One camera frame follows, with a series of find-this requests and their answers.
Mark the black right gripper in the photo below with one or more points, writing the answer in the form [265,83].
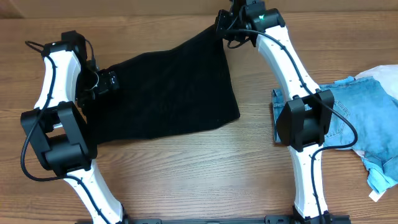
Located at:
[221,23]

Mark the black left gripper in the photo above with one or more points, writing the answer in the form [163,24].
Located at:
[111,81]

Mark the black skirt with pearl buttons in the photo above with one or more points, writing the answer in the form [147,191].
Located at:
[179,91]

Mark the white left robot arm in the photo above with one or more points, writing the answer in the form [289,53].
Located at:
[57,144]

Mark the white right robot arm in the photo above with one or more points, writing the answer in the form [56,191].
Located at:
[305,119]

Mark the blue denim shorts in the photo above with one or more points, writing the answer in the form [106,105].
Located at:
[365,106]

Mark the white cloth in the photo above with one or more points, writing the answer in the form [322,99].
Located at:
[386,75]

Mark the light blue garment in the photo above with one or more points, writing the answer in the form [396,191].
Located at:
[377,179]

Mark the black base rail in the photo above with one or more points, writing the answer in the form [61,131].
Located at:
[269,219]

